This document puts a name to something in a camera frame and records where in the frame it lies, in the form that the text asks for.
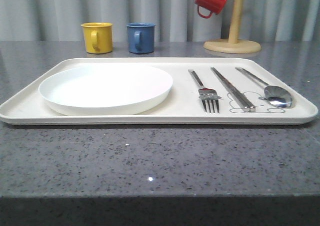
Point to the wooden mug tree stand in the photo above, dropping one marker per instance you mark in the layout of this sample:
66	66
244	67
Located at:
233	44

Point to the yellow mug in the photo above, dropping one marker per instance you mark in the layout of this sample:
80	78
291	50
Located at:
98	37

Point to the silver spoon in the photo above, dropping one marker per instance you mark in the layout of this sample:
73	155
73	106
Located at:
275	95

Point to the silver fork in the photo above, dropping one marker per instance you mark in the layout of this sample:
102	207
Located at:
208	96

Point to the white round plate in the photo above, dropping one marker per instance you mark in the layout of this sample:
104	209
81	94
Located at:
106	90

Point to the cream rabbit serving tray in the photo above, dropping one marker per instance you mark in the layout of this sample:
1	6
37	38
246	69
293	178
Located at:
241	100

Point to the grey curtain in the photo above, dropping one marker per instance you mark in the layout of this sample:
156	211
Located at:
175	20

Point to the blue mug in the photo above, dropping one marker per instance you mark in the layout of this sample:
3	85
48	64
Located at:
141	37

